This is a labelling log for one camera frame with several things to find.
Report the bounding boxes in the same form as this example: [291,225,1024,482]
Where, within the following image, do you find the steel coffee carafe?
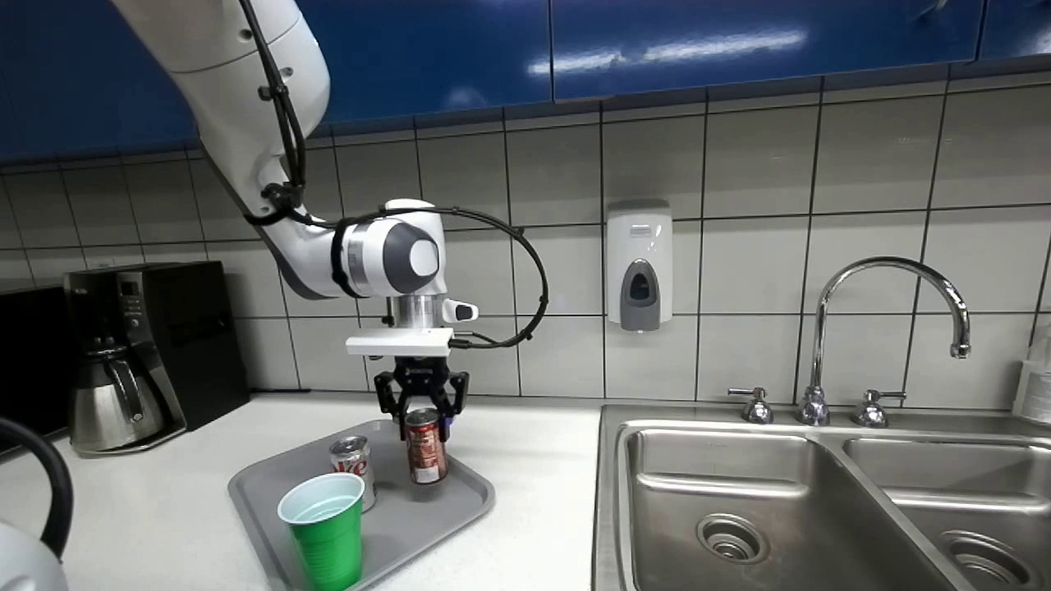
[72,348,160,456]

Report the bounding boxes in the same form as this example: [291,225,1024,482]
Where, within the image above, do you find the white wall soap dispenser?
[603,208,675,332]

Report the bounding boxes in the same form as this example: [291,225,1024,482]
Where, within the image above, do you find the black microwave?
[0,284,76,435]

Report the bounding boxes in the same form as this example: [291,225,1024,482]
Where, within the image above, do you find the red soda can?
[404,397,446,487]

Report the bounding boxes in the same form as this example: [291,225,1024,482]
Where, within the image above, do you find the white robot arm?
[112,0,466,423]

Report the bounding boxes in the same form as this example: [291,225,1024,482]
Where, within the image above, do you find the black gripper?
[375,359,469,428]

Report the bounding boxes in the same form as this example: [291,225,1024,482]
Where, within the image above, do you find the silver diet soda can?
[330,433,375,508]

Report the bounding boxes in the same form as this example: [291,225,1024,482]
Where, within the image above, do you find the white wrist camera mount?
[345,296,480,359]

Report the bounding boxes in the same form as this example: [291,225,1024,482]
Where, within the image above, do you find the black coffee maker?
[65,264,249,456]

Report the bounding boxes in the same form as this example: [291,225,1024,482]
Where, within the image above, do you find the stainless steel double sink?
[590,408,1051,591]

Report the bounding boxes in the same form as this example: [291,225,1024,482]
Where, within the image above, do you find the black curved kettle handle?
[0,418,76,556]

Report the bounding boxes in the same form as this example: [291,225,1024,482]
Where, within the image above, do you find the grey plastic tray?
[227,421,496,591]

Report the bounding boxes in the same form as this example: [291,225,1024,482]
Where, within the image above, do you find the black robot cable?
[238,0,552,352]

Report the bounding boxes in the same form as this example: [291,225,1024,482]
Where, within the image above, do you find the chrome gooseneck faucet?
[725,254,975,430]

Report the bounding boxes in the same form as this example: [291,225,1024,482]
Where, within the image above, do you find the green plastic cup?
[276,473,366,591]

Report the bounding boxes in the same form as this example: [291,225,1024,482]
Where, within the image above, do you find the blue upper cabinets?
[0,0,1051,160]

